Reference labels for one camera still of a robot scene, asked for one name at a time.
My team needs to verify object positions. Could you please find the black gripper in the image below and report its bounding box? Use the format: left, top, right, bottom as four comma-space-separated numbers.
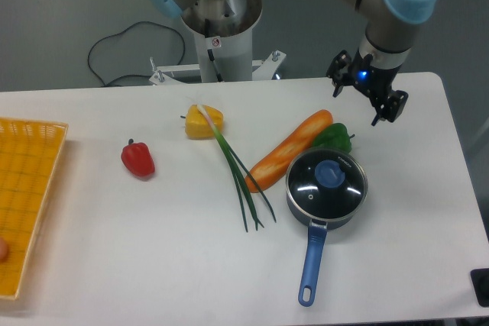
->
326, 50, 409, 126

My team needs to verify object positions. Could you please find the glass pot lid blue knob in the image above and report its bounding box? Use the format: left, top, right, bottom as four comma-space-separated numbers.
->
286, 147, 368, 224

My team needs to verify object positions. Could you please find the green toy bell pepper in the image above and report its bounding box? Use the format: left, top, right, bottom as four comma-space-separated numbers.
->
312, 123, 355, 153

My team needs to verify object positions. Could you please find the orange toy baguette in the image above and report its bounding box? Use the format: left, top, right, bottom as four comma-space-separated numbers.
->
244, 109, 333, 193

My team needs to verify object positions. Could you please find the green spring onion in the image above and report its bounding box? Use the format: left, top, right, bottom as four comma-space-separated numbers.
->
194, 104, 277, 232

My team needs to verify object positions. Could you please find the yellow toy bell pepper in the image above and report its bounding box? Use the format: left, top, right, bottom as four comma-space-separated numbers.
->
184, 105, 224, 140

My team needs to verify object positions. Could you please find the black corner device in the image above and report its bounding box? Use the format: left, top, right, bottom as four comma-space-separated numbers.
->
470, 268, 489, 308

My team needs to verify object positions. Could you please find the red toy bell pepper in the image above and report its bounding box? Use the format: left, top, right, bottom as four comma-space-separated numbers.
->
121, 138, 155, 179

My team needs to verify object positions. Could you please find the yellow woven basket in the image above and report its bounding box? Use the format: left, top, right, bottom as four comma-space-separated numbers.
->
1, 118, 69, 300

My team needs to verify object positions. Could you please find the white metal base frame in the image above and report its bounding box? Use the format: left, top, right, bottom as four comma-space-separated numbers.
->
148, 50, 287, 86

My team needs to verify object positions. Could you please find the saucepan with blue handle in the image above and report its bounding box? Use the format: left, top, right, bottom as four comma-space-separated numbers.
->
285, 147, 369, 307

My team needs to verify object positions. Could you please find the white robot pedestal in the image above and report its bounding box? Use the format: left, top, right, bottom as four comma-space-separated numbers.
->
182, 0, 262, 82

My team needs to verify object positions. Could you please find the black floor cable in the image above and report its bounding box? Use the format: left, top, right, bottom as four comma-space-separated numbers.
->
87, 21, 186, 88

